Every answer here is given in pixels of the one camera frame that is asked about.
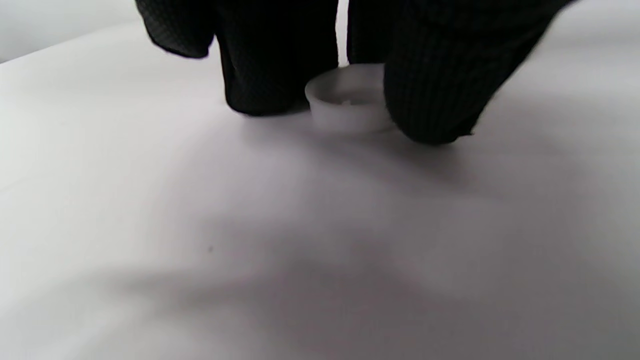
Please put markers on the person's left hand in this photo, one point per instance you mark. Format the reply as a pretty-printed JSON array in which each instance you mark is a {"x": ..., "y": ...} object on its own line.
[{"x": 440, "y": 75}]

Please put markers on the white plastic tube cap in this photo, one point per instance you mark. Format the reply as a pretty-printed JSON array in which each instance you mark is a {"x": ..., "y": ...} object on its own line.
[{"x": 345, "y": 117}]

